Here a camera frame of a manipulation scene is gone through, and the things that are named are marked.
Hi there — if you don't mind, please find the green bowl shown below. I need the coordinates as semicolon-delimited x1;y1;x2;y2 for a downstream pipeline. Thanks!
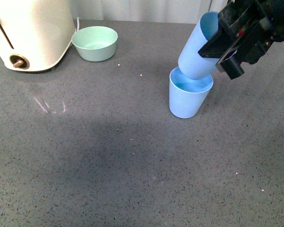
71;26;118;62

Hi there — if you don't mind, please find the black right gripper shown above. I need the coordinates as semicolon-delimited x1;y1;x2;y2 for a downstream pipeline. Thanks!
198;0;284;79

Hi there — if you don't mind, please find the light blue ridged cup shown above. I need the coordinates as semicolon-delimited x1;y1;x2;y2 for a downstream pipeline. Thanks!
178;11;218;80

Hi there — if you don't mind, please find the cream white toaster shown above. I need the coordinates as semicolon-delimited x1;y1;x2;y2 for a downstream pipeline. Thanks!
0;0;76;72

